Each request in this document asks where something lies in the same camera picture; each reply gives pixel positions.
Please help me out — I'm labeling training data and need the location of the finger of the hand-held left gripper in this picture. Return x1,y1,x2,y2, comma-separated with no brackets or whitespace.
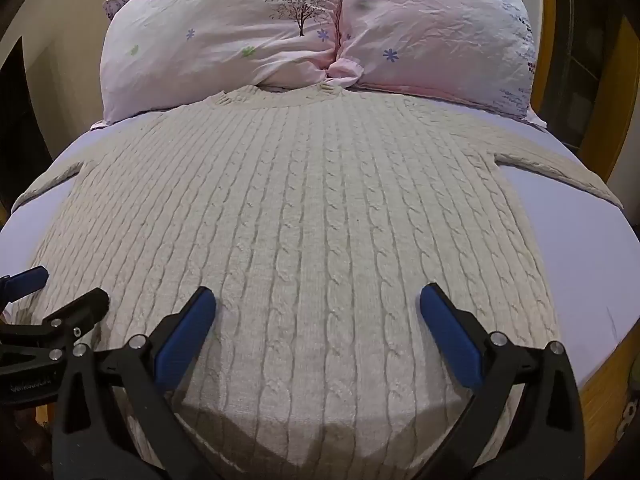
0,287,111,356
0,266,50,306

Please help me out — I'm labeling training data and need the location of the pink floral pillow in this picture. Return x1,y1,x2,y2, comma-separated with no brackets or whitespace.
325,0,548,128
100,0,346,123

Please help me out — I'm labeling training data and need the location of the cream cable-knit sweater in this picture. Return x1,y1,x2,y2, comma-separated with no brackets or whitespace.
10,82,623,480

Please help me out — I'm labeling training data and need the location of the wooden bed frame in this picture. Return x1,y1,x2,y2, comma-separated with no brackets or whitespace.
537,0,640,480

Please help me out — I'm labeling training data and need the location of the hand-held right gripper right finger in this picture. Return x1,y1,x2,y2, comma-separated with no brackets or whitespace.
419,283,587,480

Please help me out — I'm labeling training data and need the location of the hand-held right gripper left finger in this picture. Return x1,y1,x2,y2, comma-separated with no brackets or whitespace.
52,286,222,480

